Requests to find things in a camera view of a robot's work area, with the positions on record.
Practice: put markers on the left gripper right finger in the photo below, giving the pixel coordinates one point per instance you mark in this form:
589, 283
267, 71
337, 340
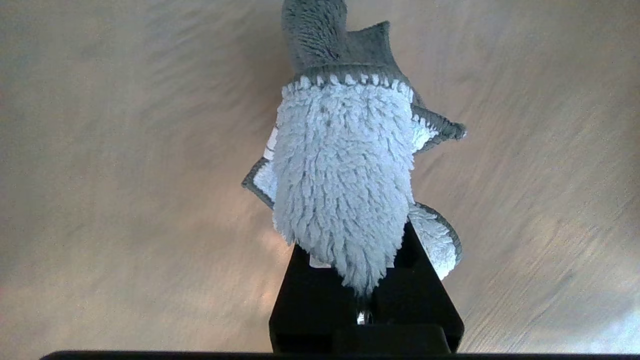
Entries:
415, 300

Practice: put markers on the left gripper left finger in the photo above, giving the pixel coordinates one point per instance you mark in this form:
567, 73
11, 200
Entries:
307, 305

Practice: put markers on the grey and white fluffy cloth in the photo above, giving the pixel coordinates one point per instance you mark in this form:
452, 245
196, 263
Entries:
342, 170

